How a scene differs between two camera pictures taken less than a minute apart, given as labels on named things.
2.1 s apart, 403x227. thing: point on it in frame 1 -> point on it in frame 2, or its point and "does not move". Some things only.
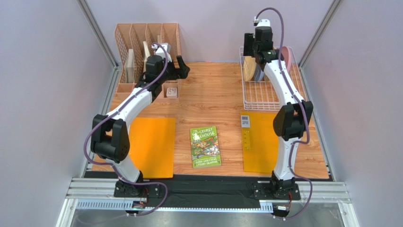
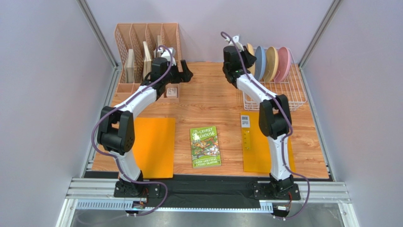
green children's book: (205, 147) does not move
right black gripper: (249, 44) -> (245, 58)
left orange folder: (151, 146) does not move
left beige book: (130, 68) does not move
